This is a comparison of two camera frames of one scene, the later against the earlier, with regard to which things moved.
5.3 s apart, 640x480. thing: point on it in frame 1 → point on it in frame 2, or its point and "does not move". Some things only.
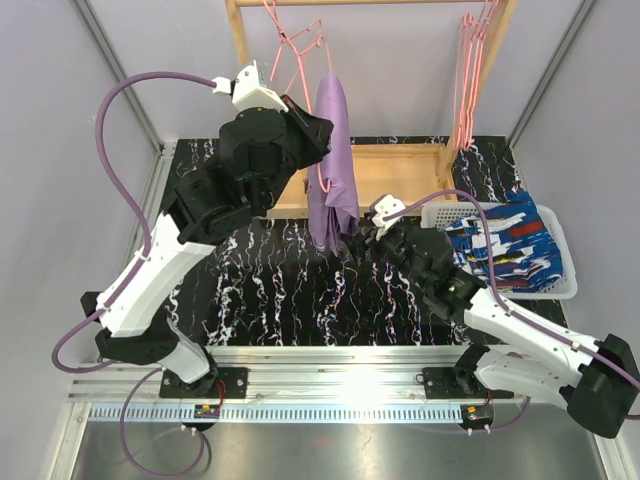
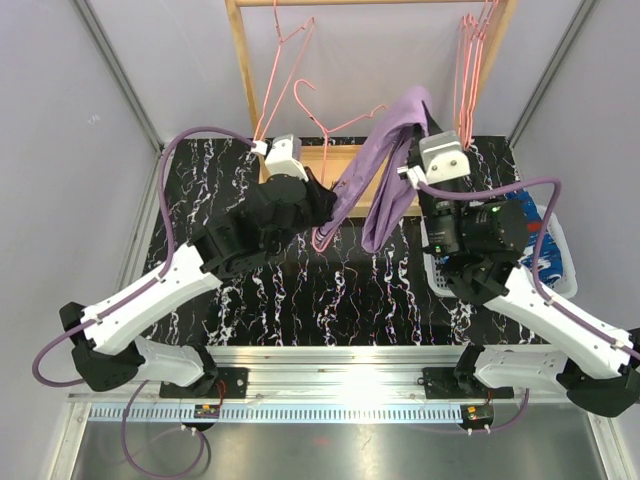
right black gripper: [362, 244] → [422, 131]
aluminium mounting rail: [305, 384] does not move
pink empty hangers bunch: [473, 33] does not move
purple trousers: [331, 187] → [396, 194]
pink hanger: [320, 39] → [325, 138]
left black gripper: [315, 132] → [322, 198]
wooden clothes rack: [391, 173] does not move
